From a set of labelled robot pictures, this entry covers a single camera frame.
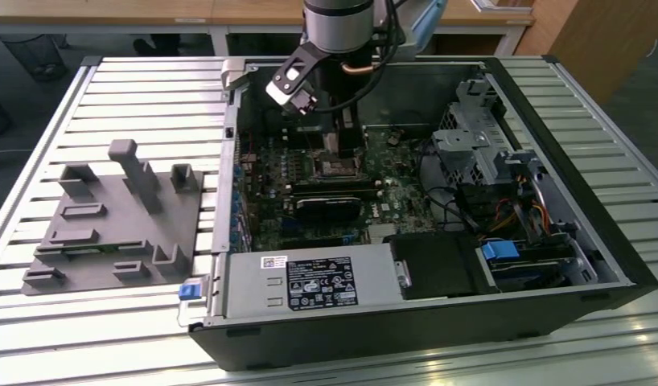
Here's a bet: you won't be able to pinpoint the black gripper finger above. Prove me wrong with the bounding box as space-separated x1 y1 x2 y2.
340 110 368 160
321 110 343 158

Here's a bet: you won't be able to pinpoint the CPU silver top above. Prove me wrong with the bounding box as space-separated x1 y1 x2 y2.
323 156 364 172

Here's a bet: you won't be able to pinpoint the CPU socket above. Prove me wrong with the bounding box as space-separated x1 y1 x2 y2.
304 146 371 181

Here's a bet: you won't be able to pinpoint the black expansion slot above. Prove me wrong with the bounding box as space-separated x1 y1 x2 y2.
281 237 344 248

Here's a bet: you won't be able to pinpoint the black drive bay cover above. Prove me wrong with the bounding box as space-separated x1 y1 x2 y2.
384 232 500 302

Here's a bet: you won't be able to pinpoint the green RAM stick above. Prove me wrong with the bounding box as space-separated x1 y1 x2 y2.
289 179 379 199

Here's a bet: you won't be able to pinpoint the green motherboard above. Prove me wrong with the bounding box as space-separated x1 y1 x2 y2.
233 125 442 253

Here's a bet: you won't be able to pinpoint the black graphics card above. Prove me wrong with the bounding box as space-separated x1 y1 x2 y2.
293 195 365 224

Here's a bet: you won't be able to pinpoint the silver drive cage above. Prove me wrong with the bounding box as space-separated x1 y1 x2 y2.
428 78 548 187

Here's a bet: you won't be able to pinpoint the silver chipset heatsink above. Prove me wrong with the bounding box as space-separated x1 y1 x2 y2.
365 224 403 245

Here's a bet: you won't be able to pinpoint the person dark legs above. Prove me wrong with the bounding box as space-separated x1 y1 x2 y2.
132 34 184 57

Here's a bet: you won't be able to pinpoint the white book stack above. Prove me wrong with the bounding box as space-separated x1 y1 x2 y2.
470 0 536 13

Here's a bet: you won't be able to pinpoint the blue disk carrier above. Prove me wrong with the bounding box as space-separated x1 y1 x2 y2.
480 239 523 265

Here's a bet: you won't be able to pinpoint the silver power supply unit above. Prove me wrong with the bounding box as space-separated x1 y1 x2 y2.
219 243 406 319

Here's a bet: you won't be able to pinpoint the wooden desk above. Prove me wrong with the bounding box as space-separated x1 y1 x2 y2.
0 0 536 57

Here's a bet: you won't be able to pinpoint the disk bay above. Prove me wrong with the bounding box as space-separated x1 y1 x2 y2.
475 236 600 293

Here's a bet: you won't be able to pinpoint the grey parts rack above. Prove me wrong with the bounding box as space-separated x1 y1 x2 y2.
18 138 207 298

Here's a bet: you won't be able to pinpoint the black PC case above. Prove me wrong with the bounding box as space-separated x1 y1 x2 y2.
185 54 658 372

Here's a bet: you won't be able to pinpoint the wooden cabinet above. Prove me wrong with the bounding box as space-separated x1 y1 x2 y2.
512 0 658 106

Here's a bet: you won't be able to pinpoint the black mesh bin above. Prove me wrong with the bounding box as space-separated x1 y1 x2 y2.
0 32 71 83

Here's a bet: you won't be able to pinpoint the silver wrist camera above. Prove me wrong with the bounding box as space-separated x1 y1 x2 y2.
265 55 320 117

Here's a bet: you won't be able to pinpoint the black cable bundle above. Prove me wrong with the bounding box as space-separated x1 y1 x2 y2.
423 183 499 238

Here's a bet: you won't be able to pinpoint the coloured wire bundle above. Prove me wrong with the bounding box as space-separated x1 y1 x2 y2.
488 196 556 239

